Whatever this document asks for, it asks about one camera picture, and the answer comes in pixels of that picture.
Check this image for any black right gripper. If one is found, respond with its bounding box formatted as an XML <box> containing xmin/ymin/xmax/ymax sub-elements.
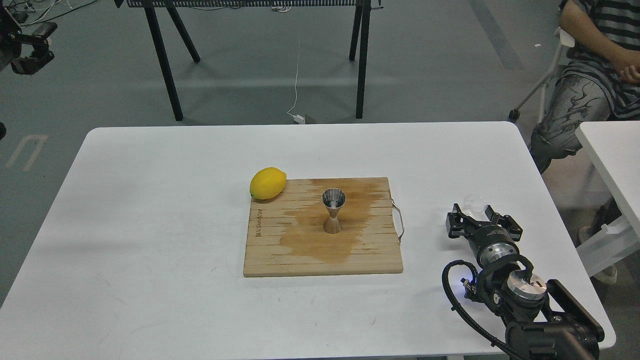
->
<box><xmin>446</xmin><ymin>203</ymin><xmax>523</xmax><ymax>268</ymax></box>

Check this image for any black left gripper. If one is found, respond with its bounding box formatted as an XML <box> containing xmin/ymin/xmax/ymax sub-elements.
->
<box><xmin>0</xmin><ymin>10</ymin><xmax>58</xmax><ymax>76</ymax></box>

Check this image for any steel double jigger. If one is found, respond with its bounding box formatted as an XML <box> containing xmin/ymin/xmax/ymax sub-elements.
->
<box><xmin>321</xmin><ymin>187</ymin><xmax>346</xmax><ymax>234</ymax></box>

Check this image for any small clear glass cup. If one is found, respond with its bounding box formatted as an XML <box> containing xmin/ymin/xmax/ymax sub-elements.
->
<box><xmin>462</xmin><ymin>193</ymin><xmax>489</xmax><ymax>217</ymax></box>

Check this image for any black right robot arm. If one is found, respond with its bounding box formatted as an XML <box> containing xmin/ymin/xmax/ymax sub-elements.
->
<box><xmin>441</xmin><ymin>203</ymin><xmax>605</xmax><ymax>360</ymax></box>

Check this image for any white side table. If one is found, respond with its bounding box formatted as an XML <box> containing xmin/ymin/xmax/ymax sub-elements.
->
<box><xmin>575</xmin><ymin>120</ymin><xmax>640</xmax><ymax>276</ymax></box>

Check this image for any seated person striped shirt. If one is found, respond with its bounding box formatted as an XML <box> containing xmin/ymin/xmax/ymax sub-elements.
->
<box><xmin>529</xmin><ymin>0</ymin><xmax>640</xmax><ymax>286</ymax></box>

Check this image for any wooden cutting board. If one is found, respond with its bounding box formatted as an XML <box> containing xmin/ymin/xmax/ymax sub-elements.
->
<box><xmin>243</xmin><ymin>177</ymin><xmax>403</xmax><ymax>278</ymax></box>

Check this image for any white charger plug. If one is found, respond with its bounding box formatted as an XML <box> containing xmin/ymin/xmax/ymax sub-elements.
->
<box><xmin>292</xmin><ymin>114</ymin><xmax>307</xmax><ymax>125</ymax></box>

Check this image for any yellow lemon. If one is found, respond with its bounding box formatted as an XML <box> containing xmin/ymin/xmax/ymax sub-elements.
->
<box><xmin>249</xmin><ymin>167</ymin><xmax>287</xmax><ymax>200</ymax></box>

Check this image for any floor cable bundle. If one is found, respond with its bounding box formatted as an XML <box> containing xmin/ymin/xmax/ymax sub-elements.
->
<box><xmin>10</xmin><ymin>0</ymin><xmax>101</xmax><ymax>26</ymax></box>

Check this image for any white hanging cable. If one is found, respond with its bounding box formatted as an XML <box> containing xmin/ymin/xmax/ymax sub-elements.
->
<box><xmin>287</xmin><ymin>10</ymin><xmax>302</xmax><ymax>118</ymax></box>

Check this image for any black metal frame table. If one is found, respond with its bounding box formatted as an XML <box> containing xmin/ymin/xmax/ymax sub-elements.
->
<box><xmin>114</xmin><ymin>0</ymin><xmax>385</xmax><ymax>122</ymax></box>

